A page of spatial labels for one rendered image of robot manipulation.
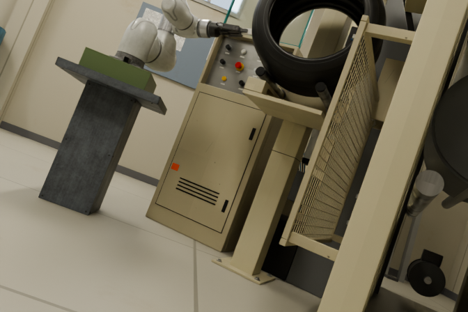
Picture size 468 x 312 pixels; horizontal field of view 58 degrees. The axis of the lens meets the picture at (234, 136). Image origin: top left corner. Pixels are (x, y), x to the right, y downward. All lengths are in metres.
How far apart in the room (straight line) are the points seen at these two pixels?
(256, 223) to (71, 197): 0.90
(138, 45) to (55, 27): 3.04
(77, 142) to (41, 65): 3.06
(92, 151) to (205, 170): 0.71
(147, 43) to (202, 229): 1.08
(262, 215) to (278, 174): 0.22
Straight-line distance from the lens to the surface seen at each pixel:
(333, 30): 2.29
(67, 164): 2.17
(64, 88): 5.04
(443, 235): 5.70
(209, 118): 2.58
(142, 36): 2.25
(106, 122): 2.14
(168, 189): 2.61
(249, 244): 2.14
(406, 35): 1.30
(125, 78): 2.13
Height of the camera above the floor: 0.43
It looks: 5 degrees up
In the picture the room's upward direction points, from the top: 21 degrees clockwise
